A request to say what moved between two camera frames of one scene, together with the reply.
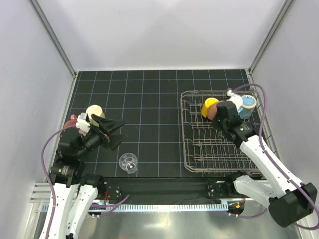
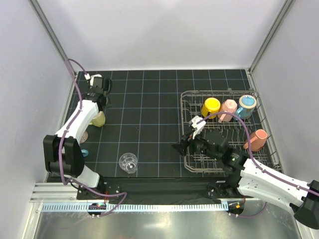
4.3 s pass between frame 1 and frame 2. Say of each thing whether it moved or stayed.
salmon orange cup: moved
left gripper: moved
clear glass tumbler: stayed
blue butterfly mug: stayed
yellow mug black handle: stayed
